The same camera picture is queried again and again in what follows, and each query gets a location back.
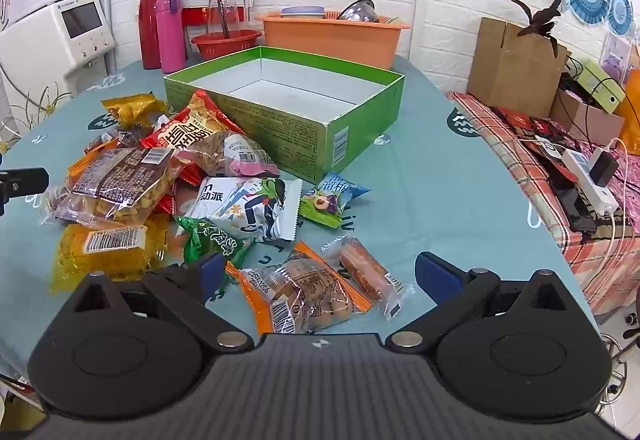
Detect red gift box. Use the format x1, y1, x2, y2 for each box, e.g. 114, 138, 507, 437
181, 5, 211, 27

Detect thin-leaf plant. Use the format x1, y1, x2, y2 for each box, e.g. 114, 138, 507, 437
0, 87, 73, 146

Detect white illustrated snack packet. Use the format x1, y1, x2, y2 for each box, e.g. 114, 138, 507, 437
182, 176, 303, 243

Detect golden yellow snack packet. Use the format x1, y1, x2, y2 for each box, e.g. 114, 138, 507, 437
100, 92, 171, 130

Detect red plastic basket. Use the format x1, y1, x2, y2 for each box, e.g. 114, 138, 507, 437
191, 31, 263, 61

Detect dark red plant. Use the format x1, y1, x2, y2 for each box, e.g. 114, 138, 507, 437
511, 0, 565, 58

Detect teal tablecloth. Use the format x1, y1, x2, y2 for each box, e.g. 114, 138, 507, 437
0, 55, 601, 371

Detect large cardboard box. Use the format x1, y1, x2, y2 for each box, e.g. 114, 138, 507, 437
467, 16, 571, 118

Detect yellow clear snack packet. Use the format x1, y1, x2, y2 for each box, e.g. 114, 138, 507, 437
50, 215, 171, 293

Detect orange-edged clear pastry packet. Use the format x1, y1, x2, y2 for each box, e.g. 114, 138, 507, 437
226, 241, 375, 335

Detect red envelopes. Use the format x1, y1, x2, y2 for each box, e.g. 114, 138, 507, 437
492, 106, 566, 156

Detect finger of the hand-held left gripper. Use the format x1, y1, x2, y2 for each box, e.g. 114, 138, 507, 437
0, 167, 51, 216

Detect small cardboard box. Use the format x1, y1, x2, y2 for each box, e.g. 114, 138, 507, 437
550, 90, 626, 146

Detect orange plastic basin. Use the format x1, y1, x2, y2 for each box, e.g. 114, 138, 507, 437
255, 10, 412, 70

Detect green cardboard box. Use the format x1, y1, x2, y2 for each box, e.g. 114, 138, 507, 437
164, 46, 406, 183

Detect medium blue paper fan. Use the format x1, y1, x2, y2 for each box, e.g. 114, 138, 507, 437
607, 0, 635, 37

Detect blue plum candy packet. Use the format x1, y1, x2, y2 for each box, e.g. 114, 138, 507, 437
300, 171, 372, 228

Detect white appliance with screen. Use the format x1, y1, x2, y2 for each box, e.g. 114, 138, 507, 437
0, 0, 118, 96

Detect red peanut snack packet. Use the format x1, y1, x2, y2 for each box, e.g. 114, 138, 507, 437
140, 90, 247, 156

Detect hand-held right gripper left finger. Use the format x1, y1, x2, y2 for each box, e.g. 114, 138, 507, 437
67, 252, 255, 354

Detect pink thermos bottle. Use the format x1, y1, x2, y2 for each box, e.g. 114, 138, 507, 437
156, 0, 187, 73

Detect glass pitcher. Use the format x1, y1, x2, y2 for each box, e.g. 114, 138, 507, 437
206, 0, 251, 38

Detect red thermos jug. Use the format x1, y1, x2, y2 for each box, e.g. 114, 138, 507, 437
138, 0, 176, 70

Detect steel bowl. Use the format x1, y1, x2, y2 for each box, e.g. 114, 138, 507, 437
336, 0, 378, 22

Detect white power strip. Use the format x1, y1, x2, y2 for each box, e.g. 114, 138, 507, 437
562, 147, 620, 216

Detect light green box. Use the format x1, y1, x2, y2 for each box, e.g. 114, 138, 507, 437
575, 60, 627, 113

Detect clear sausage stick packet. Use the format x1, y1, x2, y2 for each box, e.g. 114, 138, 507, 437
321, 235, 417, 322

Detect orange bag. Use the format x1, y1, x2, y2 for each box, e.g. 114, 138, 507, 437
617, 70, 640, 146

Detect wall photo collage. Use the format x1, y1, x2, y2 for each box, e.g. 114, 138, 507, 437
600, 32, 638, 83

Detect black phone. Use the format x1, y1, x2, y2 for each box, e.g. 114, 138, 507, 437
550, 175, 598, 233

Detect black charger adapter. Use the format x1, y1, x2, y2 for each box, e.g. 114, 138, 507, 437
586, 152, 620, 187

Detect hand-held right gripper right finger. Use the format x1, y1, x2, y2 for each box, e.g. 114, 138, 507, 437
385, 251, 575, 352

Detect pink floral cloth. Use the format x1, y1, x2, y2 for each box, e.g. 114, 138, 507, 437
615, 140, 640, 231

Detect red plaid cloth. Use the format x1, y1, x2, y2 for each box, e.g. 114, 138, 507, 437
446, 91, 640, 316

